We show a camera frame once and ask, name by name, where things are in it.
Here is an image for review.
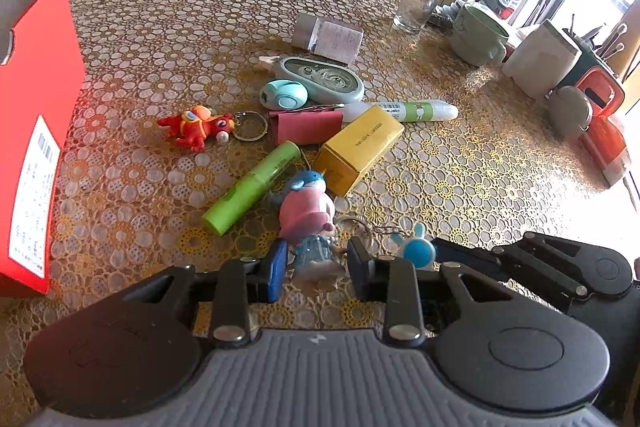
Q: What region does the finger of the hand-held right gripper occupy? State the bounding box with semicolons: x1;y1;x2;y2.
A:
431;231;593;304

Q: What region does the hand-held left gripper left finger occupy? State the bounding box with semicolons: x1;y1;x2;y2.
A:
125;239;290;349

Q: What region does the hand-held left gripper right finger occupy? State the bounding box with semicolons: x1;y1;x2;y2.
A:
347;237;511;344

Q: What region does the blue rabbit toy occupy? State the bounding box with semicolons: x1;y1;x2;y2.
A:
390;223;437;269

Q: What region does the pink-hat doll figure keychain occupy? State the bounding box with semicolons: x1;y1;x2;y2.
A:
270;170;401;294

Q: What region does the red dragon keychain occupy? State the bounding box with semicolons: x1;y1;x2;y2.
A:
157;105;269;152

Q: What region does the white labelled bottle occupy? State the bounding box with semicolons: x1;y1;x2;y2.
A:
292;13;364;65

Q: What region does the red cardboard box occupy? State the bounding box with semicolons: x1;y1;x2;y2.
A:
0;0;87;295

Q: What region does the green tube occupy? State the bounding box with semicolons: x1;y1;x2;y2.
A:
201;141;302;236

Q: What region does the yellow rectangular box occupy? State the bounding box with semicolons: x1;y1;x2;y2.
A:
314;105;405;198

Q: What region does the orange case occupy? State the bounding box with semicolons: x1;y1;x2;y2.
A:
575;69;629;186

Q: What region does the red folded card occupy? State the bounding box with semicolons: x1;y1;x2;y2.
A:
268;109;345;146

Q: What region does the grey-green round pouch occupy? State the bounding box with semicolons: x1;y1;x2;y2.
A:
547;86;594;138

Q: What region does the white and green pen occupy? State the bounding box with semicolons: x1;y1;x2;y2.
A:
342;99;459;124

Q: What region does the teal round pencil sharpener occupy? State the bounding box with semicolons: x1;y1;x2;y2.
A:
259;79;309;112

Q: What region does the teal correction tape dispenser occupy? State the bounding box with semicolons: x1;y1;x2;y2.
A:
258;55;366;104

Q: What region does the white square container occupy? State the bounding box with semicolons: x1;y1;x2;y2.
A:
502;19;583;100

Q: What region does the teal utensil holder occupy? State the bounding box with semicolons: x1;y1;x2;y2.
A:
562;14;632;88

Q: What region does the pale green mug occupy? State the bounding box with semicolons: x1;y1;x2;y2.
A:
451;3;511;68

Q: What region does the clear drinking glass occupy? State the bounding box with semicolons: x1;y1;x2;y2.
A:
392;0;445;34

